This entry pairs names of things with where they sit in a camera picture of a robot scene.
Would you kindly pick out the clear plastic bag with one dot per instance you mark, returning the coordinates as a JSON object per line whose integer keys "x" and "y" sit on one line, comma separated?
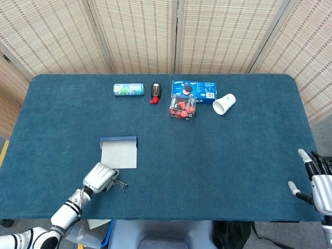
{"x": 85, "y": 236}

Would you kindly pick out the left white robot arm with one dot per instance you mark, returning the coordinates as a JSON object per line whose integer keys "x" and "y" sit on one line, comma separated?
{"x": 64, "y": 212}

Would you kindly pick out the black bag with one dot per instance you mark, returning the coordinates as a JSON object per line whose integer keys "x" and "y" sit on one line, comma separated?
{"x": 230, "y": 233}

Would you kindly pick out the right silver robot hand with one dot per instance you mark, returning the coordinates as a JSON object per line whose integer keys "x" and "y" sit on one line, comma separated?
{"x": 323, "y": 192}

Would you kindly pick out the woven bamboo screen panel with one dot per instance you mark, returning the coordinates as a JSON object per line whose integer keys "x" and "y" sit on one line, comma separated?
{"x": 140, "y": 33}
{"x": 52, "y": 33}
{"x": 306, "y": 52}
{"x": 10, "y": 77}
{"x": 228, "y": 33}

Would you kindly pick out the wire-frame eyeglasses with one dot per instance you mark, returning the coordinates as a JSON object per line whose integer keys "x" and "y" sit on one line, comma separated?
{"x": 118, "y": 183}

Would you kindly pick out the light blue drink can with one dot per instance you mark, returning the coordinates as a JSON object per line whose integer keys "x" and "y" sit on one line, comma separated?
{"x": 128, "y": 89}

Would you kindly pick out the white paper cup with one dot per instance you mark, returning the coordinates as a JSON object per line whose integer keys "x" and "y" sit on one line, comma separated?
{"x": 223, "y": 103}

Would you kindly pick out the blue glasses case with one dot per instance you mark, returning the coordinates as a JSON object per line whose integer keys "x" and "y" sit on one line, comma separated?
{"x": 119, "y": 155}

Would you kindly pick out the black bottle with red cap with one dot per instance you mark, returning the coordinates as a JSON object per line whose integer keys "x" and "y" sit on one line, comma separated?
{"x": 156, "y": 90}

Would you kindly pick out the blue felt table cover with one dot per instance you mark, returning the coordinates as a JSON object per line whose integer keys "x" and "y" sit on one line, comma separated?
{"x": 207, "y": 155}

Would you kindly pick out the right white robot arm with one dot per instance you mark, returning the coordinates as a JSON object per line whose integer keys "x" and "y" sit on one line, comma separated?
{"x": 328, "y": 233}

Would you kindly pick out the white notebook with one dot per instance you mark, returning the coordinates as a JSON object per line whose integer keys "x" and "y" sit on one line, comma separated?
{"x": 97, "y": 223}

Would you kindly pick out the blue cookie box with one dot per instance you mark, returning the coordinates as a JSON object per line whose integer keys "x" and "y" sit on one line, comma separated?
{"x": 199, "y": 88}

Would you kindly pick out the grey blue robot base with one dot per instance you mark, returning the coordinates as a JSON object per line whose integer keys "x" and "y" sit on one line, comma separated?
{"x": 160, "y": 233}

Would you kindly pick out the blue plastic bin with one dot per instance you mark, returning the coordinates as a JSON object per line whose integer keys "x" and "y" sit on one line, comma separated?
{"x": 107, "y": 233}

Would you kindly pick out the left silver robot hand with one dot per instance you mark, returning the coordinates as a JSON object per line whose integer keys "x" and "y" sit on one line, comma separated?
{"x": 99, "y": 177}

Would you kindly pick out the clear box of red caps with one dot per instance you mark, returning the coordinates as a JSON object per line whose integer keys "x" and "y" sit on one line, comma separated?
{"x": 181, "y": 109}

